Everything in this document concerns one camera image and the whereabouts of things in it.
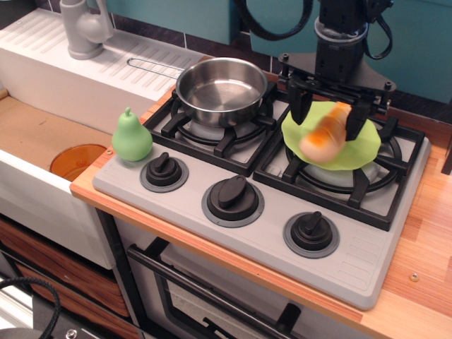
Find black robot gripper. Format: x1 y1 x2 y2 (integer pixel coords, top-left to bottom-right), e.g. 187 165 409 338
278 26 396 141

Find toy bread loaf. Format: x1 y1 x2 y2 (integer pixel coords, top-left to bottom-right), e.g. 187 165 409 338
299 102 352 164

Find green toy pear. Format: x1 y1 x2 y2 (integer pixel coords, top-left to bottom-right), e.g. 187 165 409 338
112 107 153 162

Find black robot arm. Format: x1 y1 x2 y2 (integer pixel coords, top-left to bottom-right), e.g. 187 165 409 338
279 1 396 141

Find light green plate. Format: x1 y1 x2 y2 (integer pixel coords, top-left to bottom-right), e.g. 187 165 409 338
282 102 381 171

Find stainless steel pot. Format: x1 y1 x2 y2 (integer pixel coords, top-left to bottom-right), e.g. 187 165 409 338
127 57 269 128

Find grey toy stove top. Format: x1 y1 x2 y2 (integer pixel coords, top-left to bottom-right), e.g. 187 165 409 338
93 83 431 309

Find black right stove knob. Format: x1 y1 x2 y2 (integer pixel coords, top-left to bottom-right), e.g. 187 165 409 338
283 211 340 259

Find black stove knob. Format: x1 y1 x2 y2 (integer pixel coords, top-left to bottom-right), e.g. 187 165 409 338
201 175 265 228
283 211 340 259
140 152 189 194

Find black middle stove knob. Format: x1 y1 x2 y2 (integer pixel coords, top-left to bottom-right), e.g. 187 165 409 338
201 175 265 228

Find black left stove knob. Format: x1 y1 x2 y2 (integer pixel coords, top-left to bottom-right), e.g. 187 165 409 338
140 152 189 194

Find black right burner grate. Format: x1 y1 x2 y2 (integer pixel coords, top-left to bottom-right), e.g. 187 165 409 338
253 117 429 231

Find black burner grate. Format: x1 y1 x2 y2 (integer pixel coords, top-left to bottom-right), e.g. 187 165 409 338
253 117 429 231
144 82 289 177

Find black left burner grate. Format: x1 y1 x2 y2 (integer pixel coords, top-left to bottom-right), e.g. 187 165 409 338
144 82 289 177

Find teal upper cabinet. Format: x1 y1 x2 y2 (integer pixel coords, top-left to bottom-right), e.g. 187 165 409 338
107 1 451 103

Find grey toy faucet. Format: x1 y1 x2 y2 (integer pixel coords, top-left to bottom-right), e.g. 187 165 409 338
59 0 114 60

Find orange plastic cup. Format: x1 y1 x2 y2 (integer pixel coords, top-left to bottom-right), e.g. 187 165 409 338
49 143 106 182

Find white toy sink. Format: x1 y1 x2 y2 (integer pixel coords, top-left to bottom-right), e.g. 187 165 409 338
1 9 201 269

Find wooden drawer fronts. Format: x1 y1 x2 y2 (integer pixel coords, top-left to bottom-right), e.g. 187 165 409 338
1 216 140 338

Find black braided cable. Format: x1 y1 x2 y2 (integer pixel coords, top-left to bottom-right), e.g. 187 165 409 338
232 0 315 42

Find oven door with handle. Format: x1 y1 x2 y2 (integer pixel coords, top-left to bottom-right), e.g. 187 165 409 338
126 238 361 338

